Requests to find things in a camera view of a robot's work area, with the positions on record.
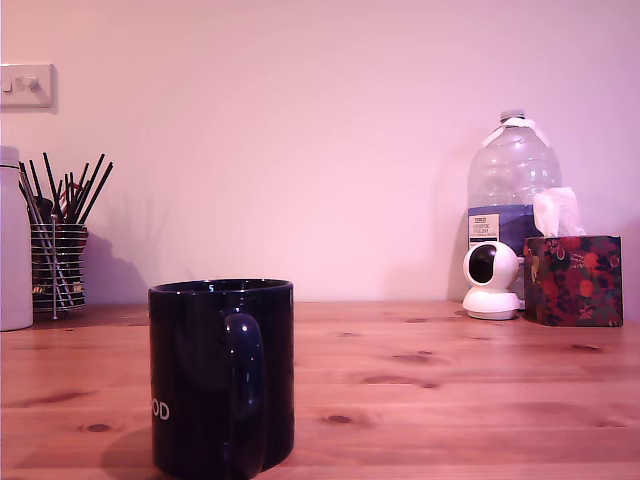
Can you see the white tissue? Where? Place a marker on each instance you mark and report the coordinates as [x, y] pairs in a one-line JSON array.
[[555, 210]]

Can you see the white bottle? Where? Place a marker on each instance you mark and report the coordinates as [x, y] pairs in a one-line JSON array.
[[14, 250]]

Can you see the large clear water bottle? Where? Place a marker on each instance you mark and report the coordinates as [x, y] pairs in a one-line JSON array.
[[505, 175]]

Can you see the white wall switch plate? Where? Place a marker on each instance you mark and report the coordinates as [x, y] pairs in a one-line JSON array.
[[27, 86]]

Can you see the black straw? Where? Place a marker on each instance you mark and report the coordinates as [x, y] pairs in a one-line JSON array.
[[25, 181], [82, 181], [98, 190], [36, 179], [91, 186], [52, 185]]

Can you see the small white round camera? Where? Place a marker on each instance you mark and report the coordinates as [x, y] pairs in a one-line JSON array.
[[492, 295]]

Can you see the floral tissue box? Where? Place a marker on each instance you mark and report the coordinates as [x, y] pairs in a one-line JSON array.
[[575, 285]]

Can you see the dark blue lettered mug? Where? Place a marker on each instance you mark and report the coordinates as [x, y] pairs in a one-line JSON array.
[[200, 360]]

